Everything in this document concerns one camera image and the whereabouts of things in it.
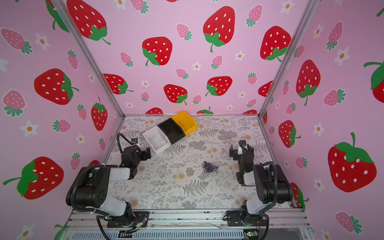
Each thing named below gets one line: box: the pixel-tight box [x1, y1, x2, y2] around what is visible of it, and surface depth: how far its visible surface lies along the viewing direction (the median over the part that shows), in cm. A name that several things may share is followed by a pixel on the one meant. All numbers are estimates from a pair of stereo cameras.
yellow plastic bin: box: [171, 111, 198, 136], surface depth 114 cm
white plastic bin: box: [142, 125, 172, 154], surface depth 106 cm
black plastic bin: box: [157, 117, 186, 145], surface depth 108 cm
